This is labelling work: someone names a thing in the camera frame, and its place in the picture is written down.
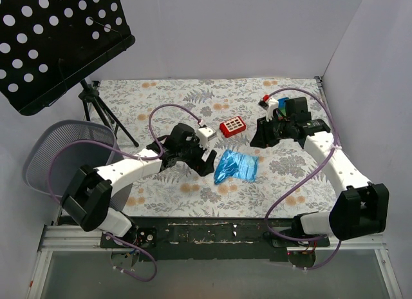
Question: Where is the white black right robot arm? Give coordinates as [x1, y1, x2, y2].
[250, 95, 389, 246]

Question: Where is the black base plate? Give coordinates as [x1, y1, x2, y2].
[98, 217, 330, 264]

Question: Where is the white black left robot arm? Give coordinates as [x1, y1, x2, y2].
[61, 123, 217, 247]

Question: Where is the red white toy brick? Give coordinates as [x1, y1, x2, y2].
[220, 116, 247, 138]

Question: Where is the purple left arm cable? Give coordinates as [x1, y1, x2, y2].
[46, 103, 207, 283]

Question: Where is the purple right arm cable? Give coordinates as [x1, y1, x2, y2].
[263, 87, 342, 271]

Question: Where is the black perforated music stand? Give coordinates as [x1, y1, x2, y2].
[1, 0, 135, 130]

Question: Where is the aluminium frame rail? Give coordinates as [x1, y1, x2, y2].
[26, 226, 139, 298]

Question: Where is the blue plastic trash bag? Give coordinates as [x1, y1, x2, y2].
[214, 149, 259, 185]

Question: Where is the colourful toy brick car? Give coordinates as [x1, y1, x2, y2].
[277, 97, 289, 115]

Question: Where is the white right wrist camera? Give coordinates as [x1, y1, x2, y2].
[258, 95, 279, 122]

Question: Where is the grey mesh trash bin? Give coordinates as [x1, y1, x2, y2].
[22, 120, 124, 198]

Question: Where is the floral table mat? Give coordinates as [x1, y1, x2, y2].
[89, 78, 342, 218]

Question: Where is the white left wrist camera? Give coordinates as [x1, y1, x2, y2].
[196, 126, 216, 150]

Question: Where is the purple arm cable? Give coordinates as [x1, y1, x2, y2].
[46, 103, 207, 283]
[263, 87, 342, 271]

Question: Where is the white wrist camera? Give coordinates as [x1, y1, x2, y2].
[258, 95, 279, 122]
[196, 126, 216, 150]

